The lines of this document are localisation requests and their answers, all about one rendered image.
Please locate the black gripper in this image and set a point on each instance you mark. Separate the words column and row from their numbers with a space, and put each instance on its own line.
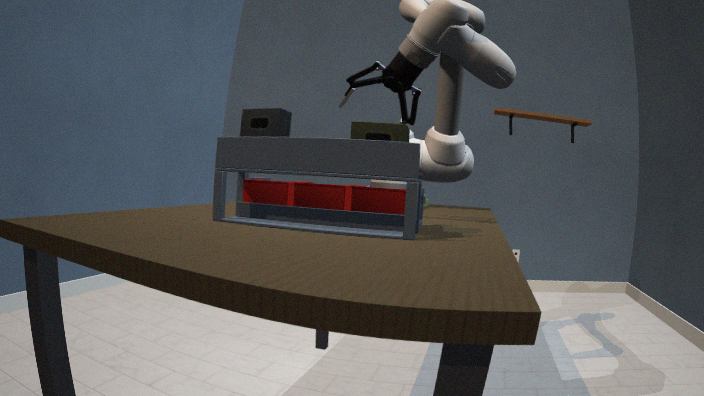
column 404, row 68

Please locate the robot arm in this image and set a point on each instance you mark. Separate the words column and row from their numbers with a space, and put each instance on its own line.
column 445, row 26

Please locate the grey metal shelf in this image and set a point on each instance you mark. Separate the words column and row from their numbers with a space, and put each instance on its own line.
column 331, row 157

